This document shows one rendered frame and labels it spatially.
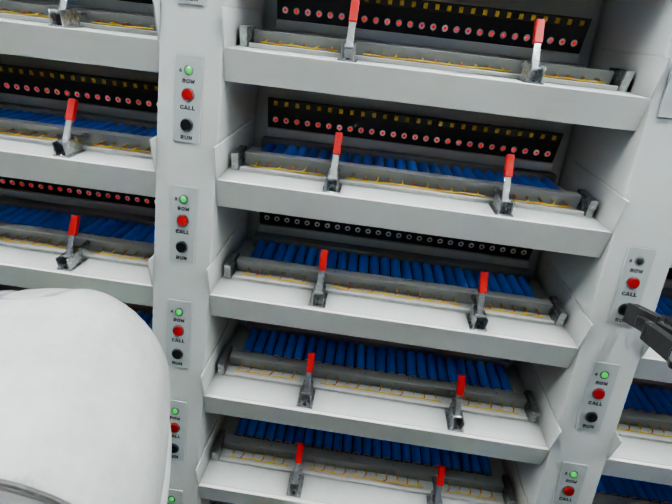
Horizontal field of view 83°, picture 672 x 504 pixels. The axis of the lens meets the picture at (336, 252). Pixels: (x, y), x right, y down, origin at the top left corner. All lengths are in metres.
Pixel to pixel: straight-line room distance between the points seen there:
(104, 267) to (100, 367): 0.59
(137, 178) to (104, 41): 0.20
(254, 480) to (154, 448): 0.67
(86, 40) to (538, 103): 0.67
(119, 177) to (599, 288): 0.77
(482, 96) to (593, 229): 0.26
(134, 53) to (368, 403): 0.68
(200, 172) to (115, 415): 0.49
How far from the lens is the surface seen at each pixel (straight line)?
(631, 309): 0.72
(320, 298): 0.66
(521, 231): 0.65
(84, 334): 0.21
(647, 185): 0.72
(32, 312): 0.22
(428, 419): 0.76
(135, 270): 0.76
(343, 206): 0.60
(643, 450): 0.92
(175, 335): 0.72
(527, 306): 0.75
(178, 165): 0.65
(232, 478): 0.87
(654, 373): 0.83
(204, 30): 0.66
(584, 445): 0.83
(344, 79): 0.61
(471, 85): 0.62
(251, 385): 0.76
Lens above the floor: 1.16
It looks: 13 degrees down
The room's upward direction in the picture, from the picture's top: 7 degrees clockwise
